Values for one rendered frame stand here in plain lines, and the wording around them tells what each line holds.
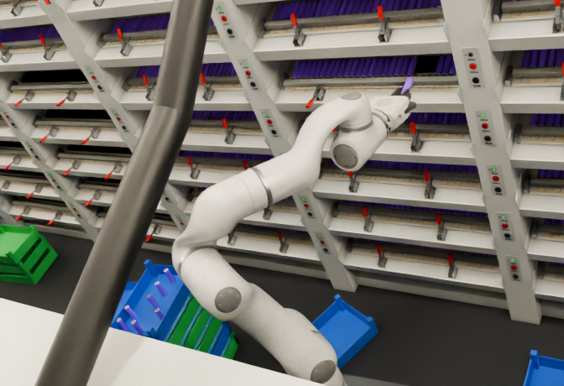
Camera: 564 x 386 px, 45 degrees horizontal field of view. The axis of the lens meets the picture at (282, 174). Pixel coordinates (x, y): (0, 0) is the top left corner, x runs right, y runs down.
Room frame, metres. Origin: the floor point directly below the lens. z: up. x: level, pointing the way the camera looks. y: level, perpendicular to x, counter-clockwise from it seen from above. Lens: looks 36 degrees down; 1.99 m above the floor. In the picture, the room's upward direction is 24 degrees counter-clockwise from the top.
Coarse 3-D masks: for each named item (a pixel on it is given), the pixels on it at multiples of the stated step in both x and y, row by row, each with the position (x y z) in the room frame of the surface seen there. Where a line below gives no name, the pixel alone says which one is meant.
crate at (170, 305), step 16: (144, 272) 1.93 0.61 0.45; (160, 272) 1.95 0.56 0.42; (144, 288) 1.90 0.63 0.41; (176, 288) 1.84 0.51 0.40; (128, 304) 1.83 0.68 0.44; (144, 304) 1.83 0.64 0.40; (160, 304) 1.80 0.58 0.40; (176, 304) 1.73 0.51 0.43; (128, 320) 1.79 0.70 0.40; (144, 320) 1.75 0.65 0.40; (160, 320) 1.72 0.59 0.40; (160, 336) 1.63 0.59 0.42
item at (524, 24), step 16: (496, 0) 1.44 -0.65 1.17; (512, 0) 1.40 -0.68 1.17; (528, 0) 1.37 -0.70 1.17; (544, 0) 1.34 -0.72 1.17; (560, 0) 1.28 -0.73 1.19; (496, 16) 1.38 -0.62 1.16; (512, 16) 1.38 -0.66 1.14; (528, 16) 1.36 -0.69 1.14; (544, 16) 1.33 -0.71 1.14; (560, 16) 1.27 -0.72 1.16; (496, 32) 1.37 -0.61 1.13; (512, 32) 1.34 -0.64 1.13; (528, 32) 1.32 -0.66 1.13; (544, 32) 1.29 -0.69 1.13; (560, 32) 1.26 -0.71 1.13; (496, 48) 1.36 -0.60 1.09; (512, 48) 1.34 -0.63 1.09; (528, 48) 1.32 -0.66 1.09; (544, 48) 1.29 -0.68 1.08; (560, 48) 1.27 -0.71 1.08
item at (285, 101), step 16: (288, 64) 1.94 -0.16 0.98; (272, 80) 1.87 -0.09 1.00; (272, 96) 1.84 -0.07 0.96; (288, 96) 1.83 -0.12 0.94; (304, 96) 1.79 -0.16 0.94; (336, 96) 1.71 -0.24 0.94; (368, 96) 1.64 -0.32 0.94; (416, 96) 1.54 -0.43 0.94; (432, 96) 1.51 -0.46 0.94; (448, 96) 1.48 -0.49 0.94
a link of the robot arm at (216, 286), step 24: (192, 264) 1.10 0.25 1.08; (216, 264) 1.08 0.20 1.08; (192, 288) 1.06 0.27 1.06; (216, 288) 1.02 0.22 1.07; (240, 288) 1.02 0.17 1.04; (216, 312) 1.00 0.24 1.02; (240, 312) 1.03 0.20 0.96; (264, 312) 1.08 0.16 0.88; (288, 312) 1.12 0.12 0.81; (264, 336) 1.08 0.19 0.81; (288, 336) 1.08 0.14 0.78; (312, 336) 1.08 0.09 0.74; (288, 360) 1.06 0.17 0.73; (312, 360) 1.05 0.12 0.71; (336, 360) 1.06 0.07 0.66
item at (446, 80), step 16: (288, 80) 1.86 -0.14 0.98; (304, 80) 1.82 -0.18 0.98; (320, 80) 1.78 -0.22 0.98; (336, 80) 1.74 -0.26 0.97; (352, 80) 1.70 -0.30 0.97; (368, 80) 1.66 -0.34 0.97; (384, 80) 1.63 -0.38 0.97; (400, 80) 1.60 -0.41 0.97; (416, 80) 1.56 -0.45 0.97; (432, 80) 1.53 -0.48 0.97; (448, 80) 1.50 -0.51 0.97
